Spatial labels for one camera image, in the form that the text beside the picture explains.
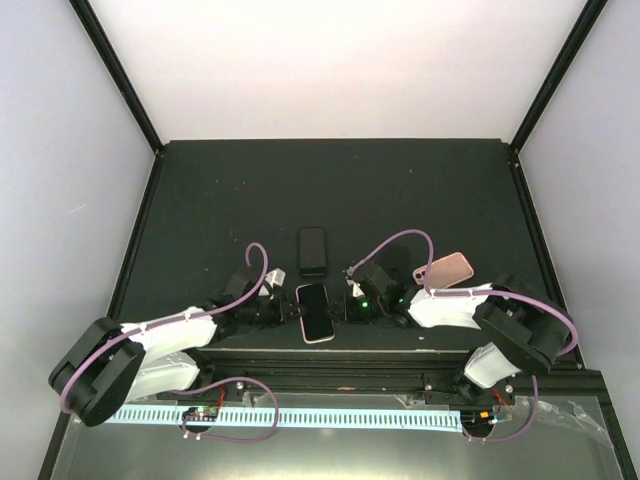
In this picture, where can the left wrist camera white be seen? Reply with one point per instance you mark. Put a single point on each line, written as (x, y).
(274, 278)

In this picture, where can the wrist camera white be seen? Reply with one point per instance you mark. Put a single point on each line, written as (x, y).
(354, 288)
(274, 278)

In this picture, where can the right circuit board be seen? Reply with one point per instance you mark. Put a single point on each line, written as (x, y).
(477, 418)

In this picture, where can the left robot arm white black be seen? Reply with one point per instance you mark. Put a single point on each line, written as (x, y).
(113, 364)

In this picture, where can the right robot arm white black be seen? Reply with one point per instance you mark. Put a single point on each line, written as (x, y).
(525, 334)

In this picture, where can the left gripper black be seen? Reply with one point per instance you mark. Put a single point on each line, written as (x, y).
(282, 312)

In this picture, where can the black frame post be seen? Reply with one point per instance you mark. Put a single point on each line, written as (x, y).
(572, 45)
(89, 20)

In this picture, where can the black frame post right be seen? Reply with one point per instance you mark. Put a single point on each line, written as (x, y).
(572, 45)

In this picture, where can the black frame post left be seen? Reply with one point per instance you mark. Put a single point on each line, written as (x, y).
(89, 20)

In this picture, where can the white slotted cable duct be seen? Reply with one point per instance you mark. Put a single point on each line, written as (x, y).
(310, 418)

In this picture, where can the pink phone case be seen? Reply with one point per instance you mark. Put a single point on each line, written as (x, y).
(445, 272)

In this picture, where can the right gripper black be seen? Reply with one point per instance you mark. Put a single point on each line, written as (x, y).
(345, 308)

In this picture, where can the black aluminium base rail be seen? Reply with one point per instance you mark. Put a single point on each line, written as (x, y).
(404, 372)

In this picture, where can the circuit board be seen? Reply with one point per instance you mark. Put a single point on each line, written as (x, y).
(201, 414)
(477, 418)

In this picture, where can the left circuit board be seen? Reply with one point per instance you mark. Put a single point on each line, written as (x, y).
(201, 414)

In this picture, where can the black phone with dual camera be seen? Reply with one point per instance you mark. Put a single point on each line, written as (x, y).
(312, 251)

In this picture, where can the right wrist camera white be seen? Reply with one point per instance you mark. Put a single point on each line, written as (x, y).
(354, 288)

